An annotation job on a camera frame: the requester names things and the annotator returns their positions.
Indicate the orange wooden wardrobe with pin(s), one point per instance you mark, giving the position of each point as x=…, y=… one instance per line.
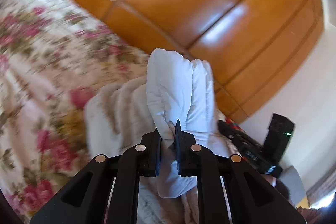
x=253, y=46

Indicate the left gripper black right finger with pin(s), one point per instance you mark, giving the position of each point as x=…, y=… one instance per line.
x=230, y=190

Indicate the colourful checked pillow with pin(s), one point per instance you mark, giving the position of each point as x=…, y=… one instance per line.
x=232, y=124

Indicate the floral bedspread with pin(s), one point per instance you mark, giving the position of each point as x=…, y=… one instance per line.
x=55, y=56

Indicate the grey chair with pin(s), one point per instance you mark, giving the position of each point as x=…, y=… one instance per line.
x=291, y=179

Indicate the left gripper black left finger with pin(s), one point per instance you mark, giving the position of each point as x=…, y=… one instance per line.
x=106, y=189

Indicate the white quilted puffer jacket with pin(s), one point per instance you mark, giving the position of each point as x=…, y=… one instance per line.
x=174, y=90

